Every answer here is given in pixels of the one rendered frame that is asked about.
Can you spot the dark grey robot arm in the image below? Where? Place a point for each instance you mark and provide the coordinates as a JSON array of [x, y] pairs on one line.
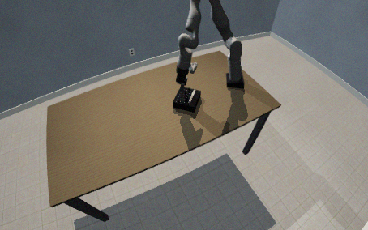
[[221, 22]]

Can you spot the black lighting desk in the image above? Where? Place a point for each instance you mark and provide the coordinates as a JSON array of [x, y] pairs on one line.
[[186, 99]]

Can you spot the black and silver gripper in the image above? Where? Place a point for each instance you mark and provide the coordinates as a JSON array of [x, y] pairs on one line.
[[183, 68]]

